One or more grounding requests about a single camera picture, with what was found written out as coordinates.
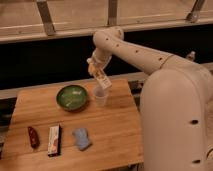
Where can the middle metal bracket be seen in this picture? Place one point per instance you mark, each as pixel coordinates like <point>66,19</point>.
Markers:
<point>112,12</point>

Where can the clear plastic cup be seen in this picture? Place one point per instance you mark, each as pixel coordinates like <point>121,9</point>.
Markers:
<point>100,96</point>

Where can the right metal bracket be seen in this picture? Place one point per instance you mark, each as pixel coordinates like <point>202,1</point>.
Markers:
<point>193,15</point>

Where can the left metal bracket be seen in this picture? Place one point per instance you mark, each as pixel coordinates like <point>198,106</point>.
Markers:
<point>45,17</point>

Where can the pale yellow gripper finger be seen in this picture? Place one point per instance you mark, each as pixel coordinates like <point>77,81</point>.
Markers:
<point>92,69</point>

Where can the white labelled bottle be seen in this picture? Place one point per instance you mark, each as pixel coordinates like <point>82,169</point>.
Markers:
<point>103,79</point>

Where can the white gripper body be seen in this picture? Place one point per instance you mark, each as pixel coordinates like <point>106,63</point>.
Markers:
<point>99,58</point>

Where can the white and black snack bar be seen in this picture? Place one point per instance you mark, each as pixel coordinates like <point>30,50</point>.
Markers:
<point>54,141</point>

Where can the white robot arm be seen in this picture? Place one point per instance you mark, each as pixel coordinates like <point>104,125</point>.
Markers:
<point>172,102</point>

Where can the metal bracket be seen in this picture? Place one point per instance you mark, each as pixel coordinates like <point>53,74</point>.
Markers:
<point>45,17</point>
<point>193,15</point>
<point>112,12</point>

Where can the clear bottle on ledge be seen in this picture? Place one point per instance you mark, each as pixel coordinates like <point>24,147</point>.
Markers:
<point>191,56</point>

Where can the wooden table board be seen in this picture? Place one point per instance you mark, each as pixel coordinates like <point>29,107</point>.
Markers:
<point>113,129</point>

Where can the blue crumpled cloth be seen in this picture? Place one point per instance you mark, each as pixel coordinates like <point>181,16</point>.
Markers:
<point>82,140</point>

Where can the green ceramic bowl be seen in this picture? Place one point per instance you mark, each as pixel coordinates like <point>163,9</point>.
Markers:
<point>72,97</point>

